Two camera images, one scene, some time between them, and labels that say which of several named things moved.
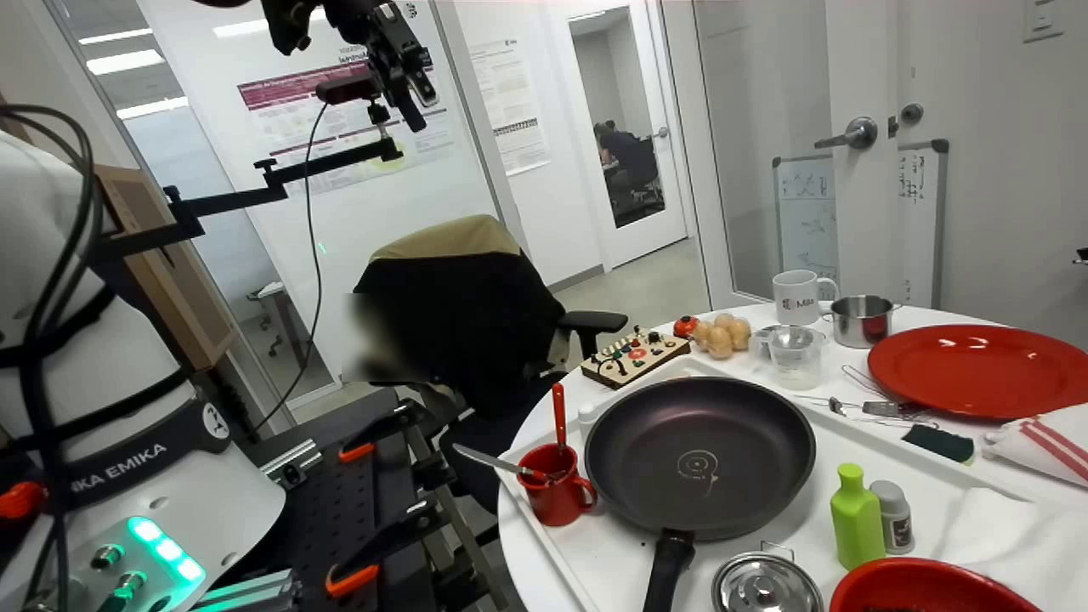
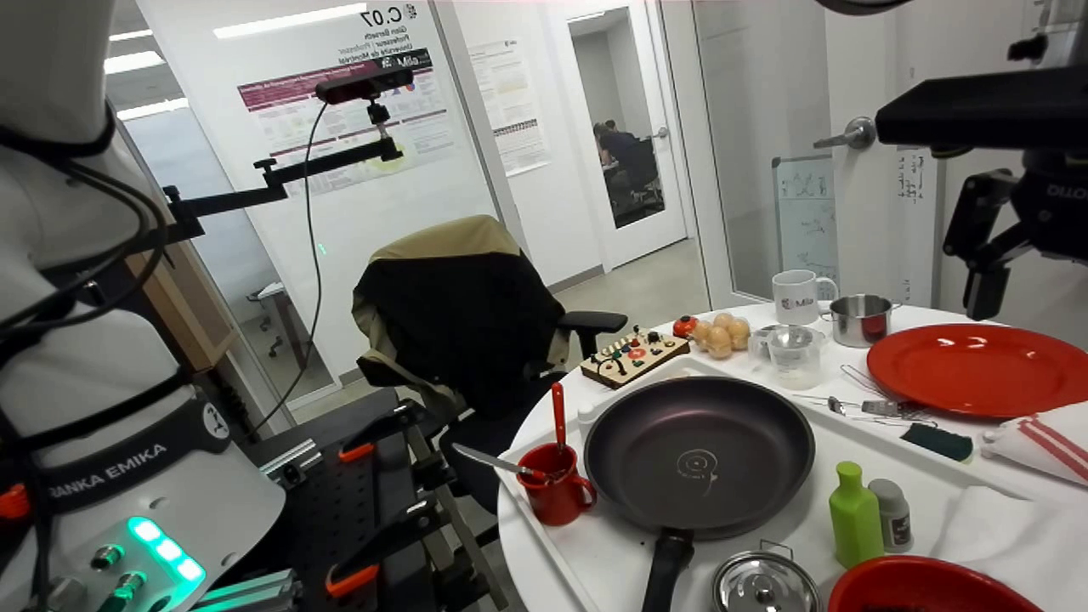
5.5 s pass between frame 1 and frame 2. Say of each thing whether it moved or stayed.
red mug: stayed
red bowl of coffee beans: stayed
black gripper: moved
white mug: stayed
